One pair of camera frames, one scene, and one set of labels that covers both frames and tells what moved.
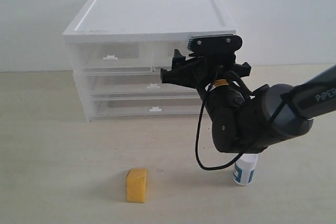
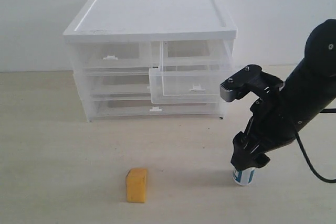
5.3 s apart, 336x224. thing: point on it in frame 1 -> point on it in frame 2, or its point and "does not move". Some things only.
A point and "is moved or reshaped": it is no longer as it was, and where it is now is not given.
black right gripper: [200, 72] -> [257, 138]
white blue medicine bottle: [243, 169] does not move
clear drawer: [163, 52] is moved or reshaped
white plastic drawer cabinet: [119, 45] does not move
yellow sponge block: [136, 185] does not move
